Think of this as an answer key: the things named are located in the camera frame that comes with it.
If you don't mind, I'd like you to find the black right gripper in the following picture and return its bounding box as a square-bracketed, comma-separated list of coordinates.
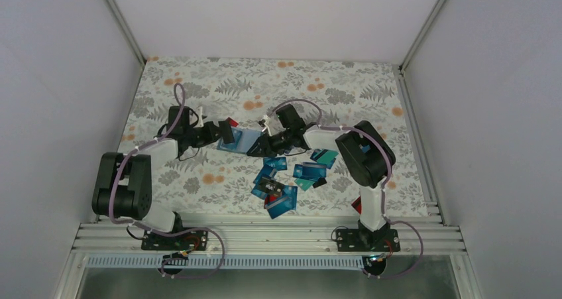
[247, 129, 292, 158]

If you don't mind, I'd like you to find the teal leather card holder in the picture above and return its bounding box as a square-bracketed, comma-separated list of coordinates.
[217, 127, 263, 154]

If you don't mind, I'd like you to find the black visa card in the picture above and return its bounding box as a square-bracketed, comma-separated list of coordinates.
[219, 118, 235, 144]
[257, 177, 285, 197]

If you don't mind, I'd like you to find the red card black stripe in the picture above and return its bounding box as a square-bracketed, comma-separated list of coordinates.
[352, 197, 362, 214]

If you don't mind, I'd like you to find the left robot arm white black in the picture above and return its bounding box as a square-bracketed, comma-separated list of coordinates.
[91, 105, 233, 249]

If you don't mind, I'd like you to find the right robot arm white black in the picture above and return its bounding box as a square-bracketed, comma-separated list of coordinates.
[247, 102, 396, 251]

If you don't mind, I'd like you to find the red card upper left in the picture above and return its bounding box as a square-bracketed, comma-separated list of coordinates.
[226, 117, 239, 127]

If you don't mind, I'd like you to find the teal card centre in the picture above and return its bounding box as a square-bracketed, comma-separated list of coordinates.
[294, 178, 316, 191]

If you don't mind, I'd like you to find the blue card middle right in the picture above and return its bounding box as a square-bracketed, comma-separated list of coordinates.
[293, 162, 327, 181]

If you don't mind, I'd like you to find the teal green card right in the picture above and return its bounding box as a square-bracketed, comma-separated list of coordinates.
[310, 149, 339, 168]

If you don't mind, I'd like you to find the small black card piece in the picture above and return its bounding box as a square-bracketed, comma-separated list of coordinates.
[313, 178, 327, 188]

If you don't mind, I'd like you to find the floral patterned table mat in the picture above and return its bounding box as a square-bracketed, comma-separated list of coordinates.
[119, 57, 429, 217]

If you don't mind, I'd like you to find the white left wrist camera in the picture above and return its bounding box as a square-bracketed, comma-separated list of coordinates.
[194, 107, 205, 127]

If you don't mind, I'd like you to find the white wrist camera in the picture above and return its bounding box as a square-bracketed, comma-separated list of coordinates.
[258, 115, 272, 136]
[194, 107, 205, 127]

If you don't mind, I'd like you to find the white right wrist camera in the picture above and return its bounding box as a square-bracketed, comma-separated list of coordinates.
[258, 115, 272, 136]

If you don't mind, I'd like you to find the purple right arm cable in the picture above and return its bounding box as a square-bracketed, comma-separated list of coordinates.
[268, 98, 425, 280]

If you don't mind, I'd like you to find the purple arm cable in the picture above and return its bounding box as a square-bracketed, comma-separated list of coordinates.
[107, 82, 227, 281]
[268, 98, 425, 280]

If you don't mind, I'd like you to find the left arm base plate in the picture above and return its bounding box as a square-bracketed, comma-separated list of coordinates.
[140, 231, 208, 252]

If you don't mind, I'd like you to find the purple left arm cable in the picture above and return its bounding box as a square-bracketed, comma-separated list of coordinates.
[107, 82, 227, 281]

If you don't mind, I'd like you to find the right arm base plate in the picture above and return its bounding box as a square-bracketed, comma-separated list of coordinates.
[333, 228, 401, 253]

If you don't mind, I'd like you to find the grey cable duct front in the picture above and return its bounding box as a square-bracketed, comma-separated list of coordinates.
[85, 254, 364, 270]

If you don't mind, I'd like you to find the aluminium frame post left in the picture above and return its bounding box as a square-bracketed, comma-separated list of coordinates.
[104, 0, 146, 67]

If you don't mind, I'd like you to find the aluminium frame post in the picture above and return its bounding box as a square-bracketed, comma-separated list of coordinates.
[399, 0, 448, 74]
[104, 0, 146, 67]

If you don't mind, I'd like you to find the aluminium rail base front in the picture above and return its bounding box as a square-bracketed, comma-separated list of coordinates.
[72, 213, 467, 255]

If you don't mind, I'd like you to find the aluminium frame post right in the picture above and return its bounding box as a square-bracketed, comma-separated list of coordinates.
[399, 0, 448, 74]

